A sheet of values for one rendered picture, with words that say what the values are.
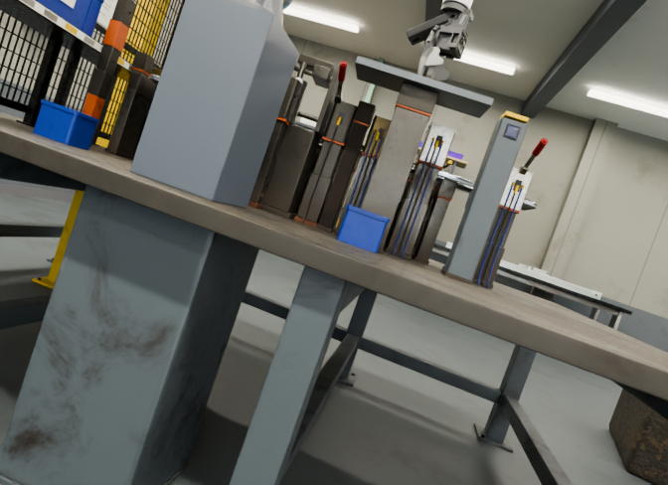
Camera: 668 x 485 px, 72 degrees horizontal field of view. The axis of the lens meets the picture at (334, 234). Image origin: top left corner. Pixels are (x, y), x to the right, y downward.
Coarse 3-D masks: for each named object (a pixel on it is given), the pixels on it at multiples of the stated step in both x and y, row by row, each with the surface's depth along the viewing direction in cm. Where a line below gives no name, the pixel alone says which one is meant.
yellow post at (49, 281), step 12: (144, 0) 211; (168, 0) 218; (144, 12) 211; (132, 24) 211; (132, 36) 211; (156, 36) 219; (132, 60) 212; (120, 84) 212; (120, 96) 212; (108, 108) 213; (108, 120) 213; (108, 132) 213; (72, 204) 215; (72, 216) 215; (72, 228) 215; (60, 240) 216; (60, 252) 216; (60, 264) 216; (48, 276) 217
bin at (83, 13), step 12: (48, 0) 127; (60, 0) 131; (72, 0) 134; (84, 0) 139; (96, 0) 143; (60, 12) 132; (72, 12) 136; (84, 12) 140; (96, 12) 144; (84, 24) 141
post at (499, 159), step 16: (496, 128) 122; (496, 144) 120; (512, 144) 119; (496, 160) 120; (512, 160) 119; (480, 176) 121; (496, 176) 120; (480, 192) 120; (496, 192) 120; (480, 208) 120; (496, 208) 120; (464, 224) 121; (480, 224) 120; (464, 240) 121; (480, 240) 120; (448, 256) 126; (464, 256) 121; (448, 272) 121; (464, 272) 121
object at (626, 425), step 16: (624, 400) 287; (624, 416) 272; (640, 416) 240; (656, 416) 231; (624, 432) 259; (640, 432) 234; (656, 432) 230; (624, 448) 248; (640, 448) 232; (656, 448) 230; (624, 464) 239; (640, 464) 232; (656, 464) 229; (656, 480) 228
